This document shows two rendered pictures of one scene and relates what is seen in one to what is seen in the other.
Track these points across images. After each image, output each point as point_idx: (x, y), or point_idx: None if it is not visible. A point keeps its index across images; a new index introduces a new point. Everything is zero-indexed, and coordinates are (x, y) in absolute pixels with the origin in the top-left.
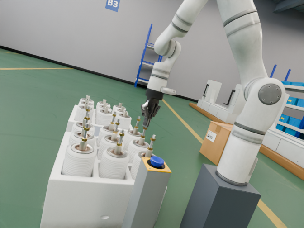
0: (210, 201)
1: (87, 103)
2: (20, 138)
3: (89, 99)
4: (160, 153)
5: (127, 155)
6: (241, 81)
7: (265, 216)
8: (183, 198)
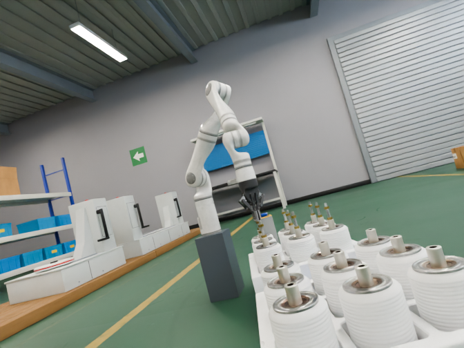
0: (231, 240)
1: (366, 229)
2: None
3: (440, 271)
4: None
5: (279, 231)
6: (201, 170)
7: (108, 339)
8: (207, 323)
